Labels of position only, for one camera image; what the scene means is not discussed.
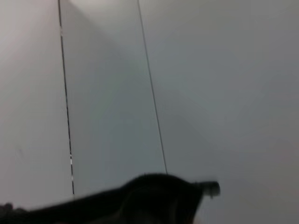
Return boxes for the black food bag orange handles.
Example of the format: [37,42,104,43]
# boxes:
[0,173,221,224]

